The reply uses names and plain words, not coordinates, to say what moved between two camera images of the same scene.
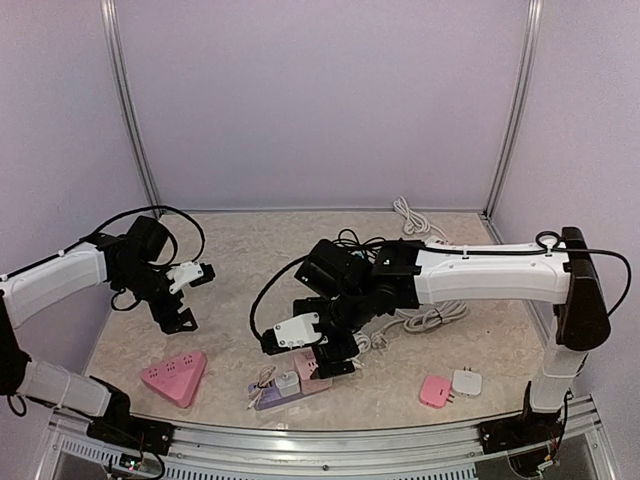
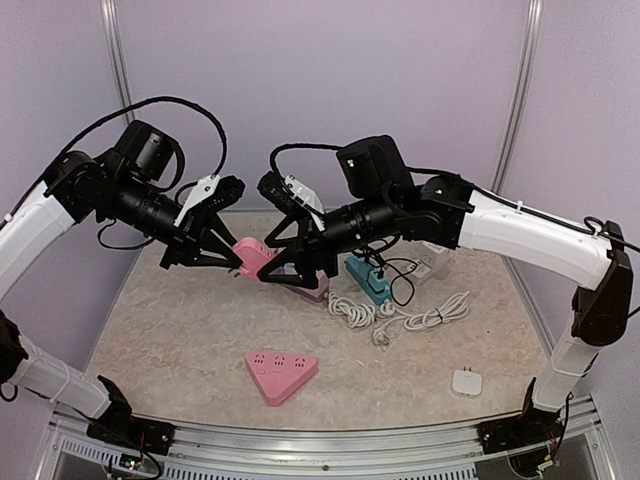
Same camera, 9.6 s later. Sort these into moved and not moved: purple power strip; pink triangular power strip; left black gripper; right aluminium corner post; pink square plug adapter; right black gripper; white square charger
Moved: pink square plug adapter; left black gripper; pink triangular power strip; purple power strip; right black gripper
Not moved: right aluminium corner post; white square charger
